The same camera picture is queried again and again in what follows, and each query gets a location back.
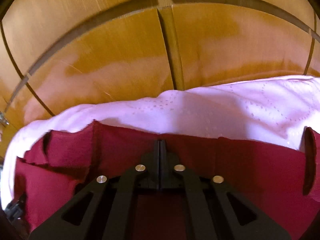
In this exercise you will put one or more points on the pink dotted bedspread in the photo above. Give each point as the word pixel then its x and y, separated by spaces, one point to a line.
pixel 275 110

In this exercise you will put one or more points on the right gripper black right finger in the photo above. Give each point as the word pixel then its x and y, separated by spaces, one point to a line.
pixel 214 210

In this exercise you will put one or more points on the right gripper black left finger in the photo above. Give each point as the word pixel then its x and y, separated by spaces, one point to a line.
pixel 102 209

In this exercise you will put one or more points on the dark red small shirt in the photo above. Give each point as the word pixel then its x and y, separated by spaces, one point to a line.
pixel 282 182

